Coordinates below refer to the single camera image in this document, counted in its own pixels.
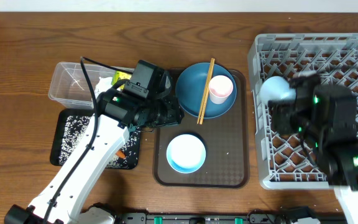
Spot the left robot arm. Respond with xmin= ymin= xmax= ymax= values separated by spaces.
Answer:
xmin=4 ymin=88 xmax=184 ymax=223

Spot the green yellow snack wrapper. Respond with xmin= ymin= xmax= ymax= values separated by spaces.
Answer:
xmin=111 ymin=71 xmax=132 ymax=86

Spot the white rice pile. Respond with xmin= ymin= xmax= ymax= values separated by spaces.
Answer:
xmin=59 ymin=115 xmax=141 ymax=167

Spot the pink cup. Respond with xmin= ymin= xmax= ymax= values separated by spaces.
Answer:
xmin=209 ymin=75 xmax=234 ymax=105

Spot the brown serving tray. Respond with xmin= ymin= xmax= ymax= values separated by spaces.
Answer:
xmin=153 ymin=70 xmax=249 ymax=189

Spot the light blue rice bowl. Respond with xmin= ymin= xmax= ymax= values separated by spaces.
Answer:
xmin=166 ymin=134 xmax=206 ymax=174

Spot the clear plastic bin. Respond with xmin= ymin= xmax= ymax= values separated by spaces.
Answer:
xmin=48 ymin=61 xmax=136 ymax=110

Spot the dark blue plate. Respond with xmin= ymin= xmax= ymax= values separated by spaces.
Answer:
xmin=175 ymin=62 xmax=237 ymax=119

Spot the orange carrot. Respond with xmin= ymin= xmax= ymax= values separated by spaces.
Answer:
xmin=116 ymin=151 xmax=126 ymax=159

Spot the grey dishwasher rack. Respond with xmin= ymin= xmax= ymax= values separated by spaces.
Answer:
xmin=247 ymin=33 xmax=358 ymax=190

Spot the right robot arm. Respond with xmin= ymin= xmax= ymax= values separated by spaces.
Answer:
xmin=260 ymin=72 xmax=358 ymax=223

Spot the light blue cup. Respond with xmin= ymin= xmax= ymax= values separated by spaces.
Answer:
xmin=259 ymin=76 xmax=296 ymax=106

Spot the black plastic tray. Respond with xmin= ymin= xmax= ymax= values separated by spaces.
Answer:
xmin=49 ymin=108 xmax=142 ymax=170

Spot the white tissue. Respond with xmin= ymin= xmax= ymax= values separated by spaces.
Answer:
xmin=94 ymin=77 xmax=113 ymax=98

